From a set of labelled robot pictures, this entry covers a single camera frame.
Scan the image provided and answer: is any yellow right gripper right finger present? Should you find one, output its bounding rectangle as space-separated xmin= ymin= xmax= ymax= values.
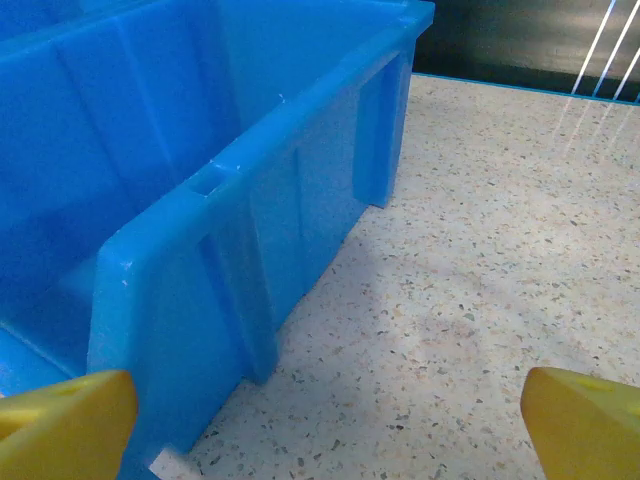
xmin=520 ymin=366 xmax=640 ymax=480

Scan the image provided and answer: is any blue table edge strip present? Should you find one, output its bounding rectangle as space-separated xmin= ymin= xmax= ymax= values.
xmin=411 ymin=71 xmax=640 ymax=108

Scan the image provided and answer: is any blue plastic bin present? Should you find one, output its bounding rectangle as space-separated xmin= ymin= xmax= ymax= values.
xmin=0 ymin=0 xmax=159 ymax=40
xmin=0 ymin=0 xmax=437 ymax=480

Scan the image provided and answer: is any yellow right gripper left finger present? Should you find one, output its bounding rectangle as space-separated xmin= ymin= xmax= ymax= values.
xmin=0 ymin=369 xmax=140 ymax=480

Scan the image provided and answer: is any white metal rod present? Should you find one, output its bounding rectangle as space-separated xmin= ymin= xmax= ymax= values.
xmin=611 ymin=44 xmax=640 ymax=103
xmin=589 ymin=0 xmax=637 ymax=98
xmin=571 ymin=0 xmax=617 ymax=95

